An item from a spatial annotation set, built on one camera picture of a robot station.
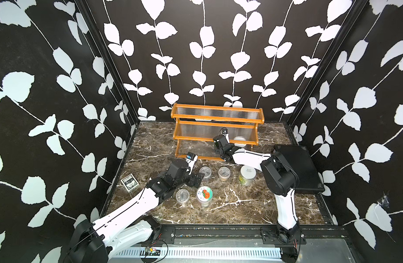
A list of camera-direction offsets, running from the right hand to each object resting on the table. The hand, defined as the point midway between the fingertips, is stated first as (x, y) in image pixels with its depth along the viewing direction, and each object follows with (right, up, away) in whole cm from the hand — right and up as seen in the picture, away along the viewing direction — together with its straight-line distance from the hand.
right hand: (220, 141), depth 100 cm
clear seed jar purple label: (-21, -27, -19) cm, 39 cm away
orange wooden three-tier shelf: (-17, +11, +23) cm, 30 cm away
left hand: (-14, -13, -21) cm, 28 cm away
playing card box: (-51, -22, -12) cm, 57 cm away
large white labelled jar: (+12, +2, -3) cm, 12 cm away
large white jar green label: (+12, -17, -16) cm, 27 cm away
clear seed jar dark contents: (-8, -17, -10) cm, 21 cm away
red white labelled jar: (-10, -26, -22) cm, 35 cm away
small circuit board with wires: (-33, -48, -30) cm, 65 cm away
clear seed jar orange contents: (+1, -17, -11) cm, 21 cm away
